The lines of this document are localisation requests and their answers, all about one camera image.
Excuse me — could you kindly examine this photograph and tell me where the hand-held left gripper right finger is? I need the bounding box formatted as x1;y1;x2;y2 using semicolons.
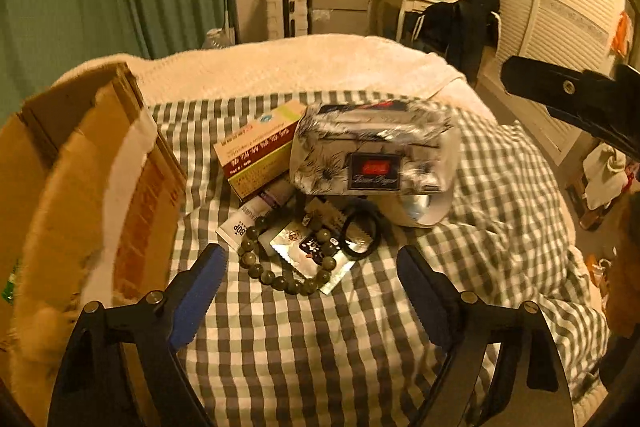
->
396;244;576;427

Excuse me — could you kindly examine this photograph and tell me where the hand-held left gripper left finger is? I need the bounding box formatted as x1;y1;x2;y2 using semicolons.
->
47;243;226;427

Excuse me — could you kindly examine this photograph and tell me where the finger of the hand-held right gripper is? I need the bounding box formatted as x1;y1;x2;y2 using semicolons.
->
501;54;621;108

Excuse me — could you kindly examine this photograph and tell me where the green bead bracelet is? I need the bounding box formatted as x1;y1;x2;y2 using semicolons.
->
237;214;346;297

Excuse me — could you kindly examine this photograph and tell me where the white tube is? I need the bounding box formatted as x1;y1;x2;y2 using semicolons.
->
216;204;266;253

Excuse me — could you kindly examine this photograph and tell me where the white tape roll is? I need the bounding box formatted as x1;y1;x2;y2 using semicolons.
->
372;122;462;229

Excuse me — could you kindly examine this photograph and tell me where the red yellow medicine box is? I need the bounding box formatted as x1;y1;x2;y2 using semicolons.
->
213;103;307;200

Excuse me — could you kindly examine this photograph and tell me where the floral tissue pack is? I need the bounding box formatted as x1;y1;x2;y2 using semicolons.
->
288;99;461;198

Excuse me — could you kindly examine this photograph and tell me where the brown cardboard box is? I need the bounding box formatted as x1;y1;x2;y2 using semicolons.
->
0;62;188;427

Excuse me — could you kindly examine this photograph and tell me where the white hanging cloth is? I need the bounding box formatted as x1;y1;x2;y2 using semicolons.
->
582;142;628;210

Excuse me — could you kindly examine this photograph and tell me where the orange hanging bag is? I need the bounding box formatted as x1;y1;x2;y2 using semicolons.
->
610;12;630;55

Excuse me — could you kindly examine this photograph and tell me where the chair with dark clothes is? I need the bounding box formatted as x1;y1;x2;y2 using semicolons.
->
415;0;501;85

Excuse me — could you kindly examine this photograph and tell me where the silver foil sachet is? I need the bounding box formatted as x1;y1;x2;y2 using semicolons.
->
267;222;353;295

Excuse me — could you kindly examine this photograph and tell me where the grey checked blanket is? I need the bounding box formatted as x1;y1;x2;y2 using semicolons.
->
135;89;611;427

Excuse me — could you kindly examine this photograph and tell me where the small serrated sachet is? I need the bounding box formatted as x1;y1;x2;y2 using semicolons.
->
302;199;346;228

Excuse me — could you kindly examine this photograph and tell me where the orange floor bag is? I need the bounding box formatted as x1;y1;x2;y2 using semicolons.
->
602;189;640;388

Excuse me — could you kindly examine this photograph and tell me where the white dressing table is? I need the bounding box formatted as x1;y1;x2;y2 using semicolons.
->
375;0;468;42

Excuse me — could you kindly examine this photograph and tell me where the large clear water bottle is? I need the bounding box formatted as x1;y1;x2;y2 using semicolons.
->
202;27;236;54

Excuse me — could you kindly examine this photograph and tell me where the white suitcase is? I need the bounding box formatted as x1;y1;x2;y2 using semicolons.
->
265;0;311;40

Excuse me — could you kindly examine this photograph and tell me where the black hair tie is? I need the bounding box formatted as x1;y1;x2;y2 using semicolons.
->
340;202;383;258

